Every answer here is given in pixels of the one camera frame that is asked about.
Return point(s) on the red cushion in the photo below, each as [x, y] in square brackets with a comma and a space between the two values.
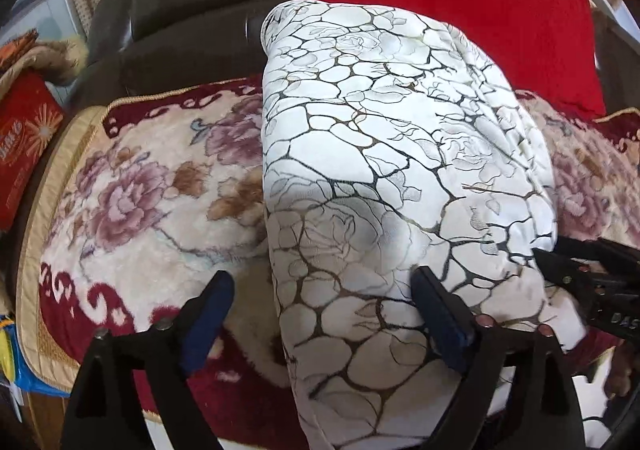
[460, 0]

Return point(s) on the fur-trimmed patterned cloth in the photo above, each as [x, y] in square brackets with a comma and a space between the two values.
[45, 55]

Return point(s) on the white leaf-pattern pillow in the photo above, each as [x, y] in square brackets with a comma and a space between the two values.
[395, 170]

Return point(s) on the dark brown leather sofa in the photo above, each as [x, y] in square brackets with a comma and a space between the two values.
[200, 15]

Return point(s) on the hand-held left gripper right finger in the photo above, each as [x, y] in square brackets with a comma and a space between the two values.
[442, 325]

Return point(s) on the red printed box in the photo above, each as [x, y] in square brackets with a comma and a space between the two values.
[25, 145]

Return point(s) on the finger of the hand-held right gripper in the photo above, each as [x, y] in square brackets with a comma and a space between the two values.
[600, 250]
[562, 270]

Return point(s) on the blue and yellow packet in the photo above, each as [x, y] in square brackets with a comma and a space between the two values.
[12, 355]

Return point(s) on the floral maroon sofa mat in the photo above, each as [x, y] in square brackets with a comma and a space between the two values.
[150, 200]
[585, 180]

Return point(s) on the person's right hand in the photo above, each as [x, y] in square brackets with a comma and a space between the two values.
[620, 370]

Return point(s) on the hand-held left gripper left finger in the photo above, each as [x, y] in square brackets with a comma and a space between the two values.
[207, 325]

